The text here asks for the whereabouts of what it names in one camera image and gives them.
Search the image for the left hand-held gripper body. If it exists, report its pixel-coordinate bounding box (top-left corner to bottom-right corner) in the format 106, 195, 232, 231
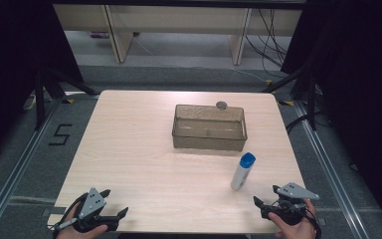
71, 187, 120, 233

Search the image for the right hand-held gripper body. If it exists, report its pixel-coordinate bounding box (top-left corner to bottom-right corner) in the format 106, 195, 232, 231
260, 181, 320, 227

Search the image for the white bottle with blue cap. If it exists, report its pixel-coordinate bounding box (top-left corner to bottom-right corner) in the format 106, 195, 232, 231
230, 151, 257, 192

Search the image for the clear brown plastic box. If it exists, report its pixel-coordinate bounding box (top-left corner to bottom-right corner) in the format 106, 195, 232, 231
171, 104, 249, 152

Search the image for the person's left hand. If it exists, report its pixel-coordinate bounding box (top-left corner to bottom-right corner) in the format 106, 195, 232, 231
55, 202, 109, 239

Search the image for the person's right hand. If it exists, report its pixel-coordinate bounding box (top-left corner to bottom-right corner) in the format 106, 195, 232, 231
267, 198, 318, 239

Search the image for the black metal stand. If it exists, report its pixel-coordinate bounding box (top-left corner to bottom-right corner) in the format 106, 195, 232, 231
262, 62, 318, 131
32, 67, 99, 131

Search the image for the dark curtain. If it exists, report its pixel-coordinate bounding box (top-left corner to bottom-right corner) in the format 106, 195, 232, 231
0, 0, 85, 167
281, 0, 382, 231

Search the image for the beige wooden desk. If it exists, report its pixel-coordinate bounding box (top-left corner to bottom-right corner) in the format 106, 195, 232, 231
53, 3, 303, 66

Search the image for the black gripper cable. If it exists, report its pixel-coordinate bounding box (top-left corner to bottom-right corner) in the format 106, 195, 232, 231
302, 203, 323, 239

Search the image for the metal floor rail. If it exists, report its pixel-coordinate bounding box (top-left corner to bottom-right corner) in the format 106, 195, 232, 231
292, 100, 370, 239
0, 97, 65, 239

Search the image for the black floor cable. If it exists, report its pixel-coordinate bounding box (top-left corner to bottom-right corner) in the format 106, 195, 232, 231
285, 114, 313, 134

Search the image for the bundle of black cables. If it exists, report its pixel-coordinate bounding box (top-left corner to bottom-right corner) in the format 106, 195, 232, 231
244, 8, 290, 80

